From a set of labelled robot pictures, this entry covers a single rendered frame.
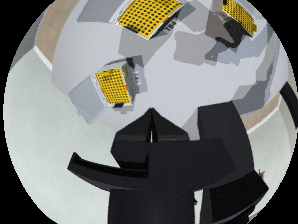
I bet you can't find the yellow perforated plate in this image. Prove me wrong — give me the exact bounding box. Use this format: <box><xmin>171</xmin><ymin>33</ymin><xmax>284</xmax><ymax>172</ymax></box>
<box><xmin>119</xmin><ymin>0</ymin><xmax>182</xmax><ymax>38</ymax></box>
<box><xmin>223</xmin><ymin>0</ymin><xmax>257</xmax><ymax>35</ymax></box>
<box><xmin>96</xmin><ymin>68</ymin><xmax>131</xmax><ymax>108</ymax></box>

